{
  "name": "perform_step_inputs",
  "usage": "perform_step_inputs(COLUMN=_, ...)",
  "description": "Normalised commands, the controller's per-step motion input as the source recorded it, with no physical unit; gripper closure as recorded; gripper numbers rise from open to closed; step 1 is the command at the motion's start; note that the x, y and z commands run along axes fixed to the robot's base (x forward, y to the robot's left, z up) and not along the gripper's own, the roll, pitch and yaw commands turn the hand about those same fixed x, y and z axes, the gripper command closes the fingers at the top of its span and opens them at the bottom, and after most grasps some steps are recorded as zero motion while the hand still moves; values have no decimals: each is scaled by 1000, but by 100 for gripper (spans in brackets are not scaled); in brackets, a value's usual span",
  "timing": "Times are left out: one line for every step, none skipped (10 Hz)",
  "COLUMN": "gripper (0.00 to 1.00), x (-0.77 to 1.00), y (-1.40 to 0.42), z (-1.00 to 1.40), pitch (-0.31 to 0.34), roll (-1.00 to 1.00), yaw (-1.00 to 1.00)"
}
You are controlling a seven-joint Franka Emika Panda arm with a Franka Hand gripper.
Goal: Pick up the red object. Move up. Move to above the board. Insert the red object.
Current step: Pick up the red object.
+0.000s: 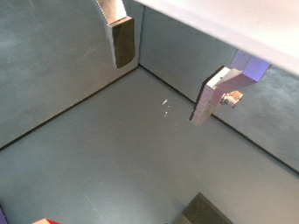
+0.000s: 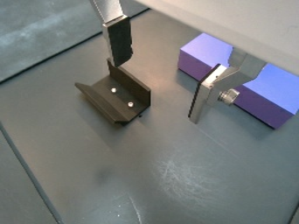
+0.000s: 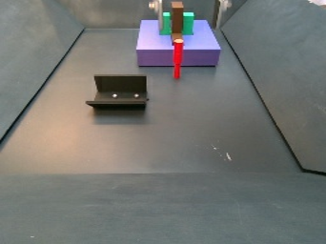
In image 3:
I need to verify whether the black angle bracket holder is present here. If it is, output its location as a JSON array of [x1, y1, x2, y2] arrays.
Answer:
[[85, 74, 148, 109]]

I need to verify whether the green U-shaped block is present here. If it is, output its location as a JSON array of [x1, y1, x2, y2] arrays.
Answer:
[[159, 11, 195, 35]]

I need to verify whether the red hexagonal peg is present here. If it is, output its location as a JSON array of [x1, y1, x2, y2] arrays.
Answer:
[[173, 38, 183, 79]]

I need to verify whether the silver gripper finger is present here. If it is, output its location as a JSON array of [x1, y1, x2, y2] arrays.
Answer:
[[149, 0, 163, 29], [215, 0, 231, 28]]

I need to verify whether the purple base board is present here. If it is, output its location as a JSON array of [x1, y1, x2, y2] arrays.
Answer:
[[136, 20, 222, 67]]

